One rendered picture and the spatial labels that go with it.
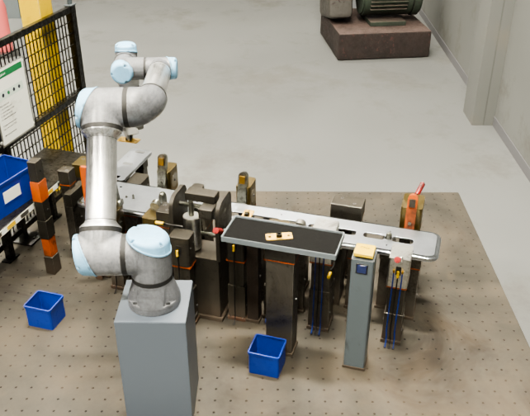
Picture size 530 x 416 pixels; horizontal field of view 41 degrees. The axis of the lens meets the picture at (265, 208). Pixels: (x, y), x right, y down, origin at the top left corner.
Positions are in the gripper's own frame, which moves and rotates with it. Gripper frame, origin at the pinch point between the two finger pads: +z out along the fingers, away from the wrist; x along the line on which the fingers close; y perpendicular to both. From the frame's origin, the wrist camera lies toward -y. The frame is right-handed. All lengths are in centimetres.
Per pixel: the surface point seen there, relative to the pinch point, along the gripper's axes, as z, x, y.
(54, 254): 49, -16, -29
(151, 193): 26.6, 5.5, 4.9
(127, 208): 26.7, -7.7, 0.9
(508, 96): 89, 331, 155
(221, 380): 56, -55, 55
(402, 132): 124, 317, 79
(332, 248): 10, -37, 85
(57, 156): 24, 19, -44
